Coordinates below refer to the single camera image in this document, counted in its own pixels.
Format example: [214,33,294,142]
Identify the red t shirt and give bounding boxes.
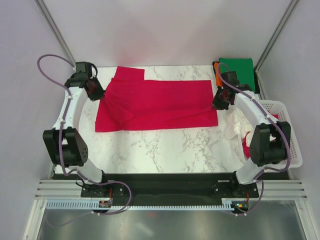
[95,66,219,133]
[243,113,282,167]

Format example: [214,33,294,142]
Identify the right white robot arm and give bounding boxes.
[212,86,291,197]

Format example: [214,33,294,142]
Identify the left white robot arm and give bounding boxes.
[42,77,110,197]

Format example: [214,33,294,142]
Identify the orange folded t shirt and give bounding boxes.
[212,61,223,87]

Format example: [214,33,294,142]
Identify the white t shirt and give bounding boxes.
[224,107,254,144]

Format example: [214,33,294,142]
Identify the green folded t shirt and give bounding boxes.
[218,57,256,93]

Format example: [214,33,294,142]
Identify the red t shirt in basket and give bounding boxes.
[243,113,282,167]

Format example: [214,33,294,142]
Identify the white plastic basket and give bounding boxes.
[241,99,303,169]

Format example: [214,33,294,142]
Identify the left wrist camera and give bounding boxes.
[74,61,98,79]

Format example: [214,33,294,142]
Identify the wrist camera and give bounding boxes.
[74,61,98,79]
[221,71,240,86]

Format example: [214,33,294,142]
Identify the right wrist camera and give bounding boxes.
[221,71,240,86]

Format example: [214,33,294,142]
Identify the left aluminium frame post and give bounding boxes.
[34,0,76,72]

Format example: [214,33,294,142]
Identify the aluminium frame post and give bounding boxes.
[254,0,300,73]
[34,0,76,72]

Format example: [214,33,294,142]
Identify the white slotted cable duct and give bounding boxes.
[45,199,234,211]

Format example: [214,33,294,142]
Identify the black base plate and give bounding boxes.
[81,173,259,206]

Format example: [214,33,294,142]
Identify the right aluminium frame post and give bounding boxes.
[254,0,300,73]

